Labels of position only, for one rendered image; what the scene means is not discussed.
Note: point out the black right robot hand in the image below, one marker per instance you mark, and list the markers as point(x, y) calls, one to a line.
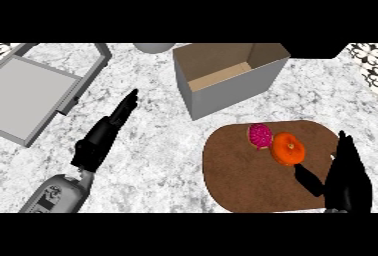
point(347, 180)

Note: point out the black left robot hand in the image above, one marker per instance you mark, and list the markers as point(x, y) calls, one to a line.
point(100, 135)

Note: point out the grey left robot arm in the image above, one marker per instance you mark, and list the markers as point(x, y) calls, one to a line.
point(59, 193)

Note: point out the brown wooden cutting board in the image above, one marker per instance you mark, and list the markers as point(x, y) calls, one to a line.
point(255, 173)

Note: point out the grey cardboard box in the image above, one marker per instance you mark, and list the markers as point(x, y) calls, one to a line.
point(229, 78)

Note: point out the grey open sink basin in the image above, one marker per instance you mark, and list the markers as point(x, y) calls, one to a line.
point(41, 90)

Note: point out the pink dragon fruit half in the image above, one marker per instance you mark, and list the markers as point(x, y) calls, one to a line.
point(260, 136)

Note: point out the grey round bowl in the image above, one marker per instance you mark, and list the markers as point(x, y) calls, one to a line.
point(154, 47)

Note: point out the black appliance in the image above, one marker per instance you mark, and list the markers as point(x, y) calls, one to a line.
point(314, 50)

